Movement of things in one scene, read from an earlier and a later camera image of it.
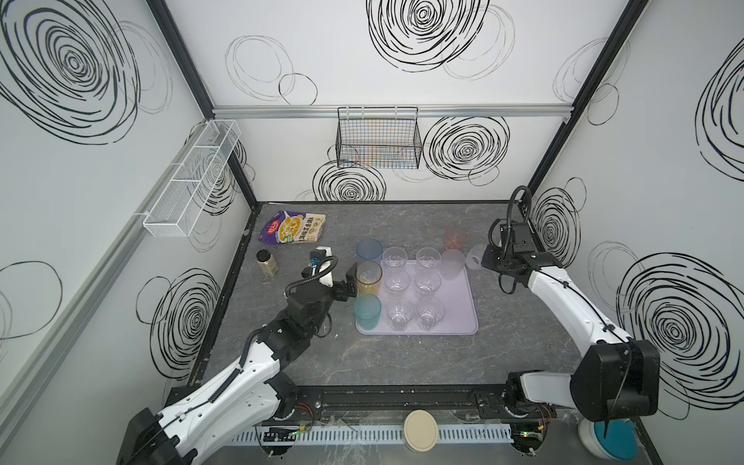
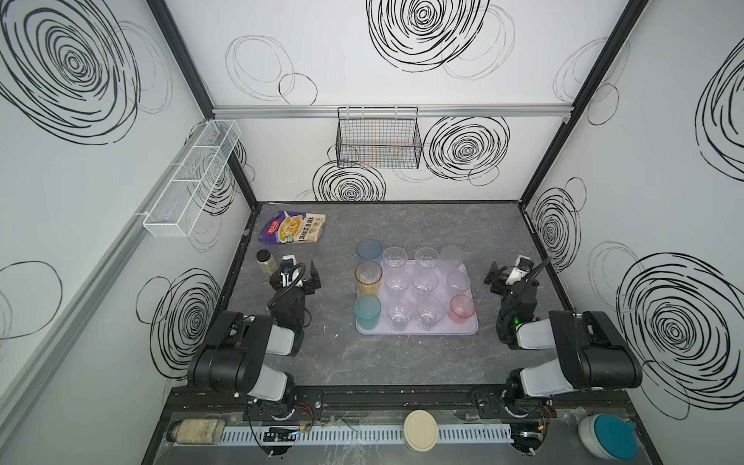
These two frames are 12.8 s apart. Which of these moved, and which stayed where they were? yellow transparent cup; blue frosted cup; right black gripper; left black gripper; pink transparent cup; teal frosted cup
Moved: pink transparent cup; left black gripper; right black gripper
Stayed: blue frosted cup; teal frosted cup; yellow transparent cup
